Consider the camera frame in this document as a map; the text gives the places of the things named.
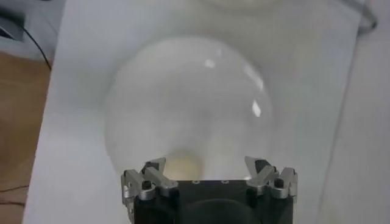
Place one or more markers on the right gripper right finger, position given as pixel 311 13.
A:
pixel 265 178

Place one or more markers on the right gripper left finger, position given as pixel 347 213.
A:
pixel 155 179

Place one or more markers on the white steamed baozi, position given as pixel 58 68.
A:
pixel 183 167

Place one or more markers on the white round plate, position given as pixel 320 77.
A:
pixel 189 106

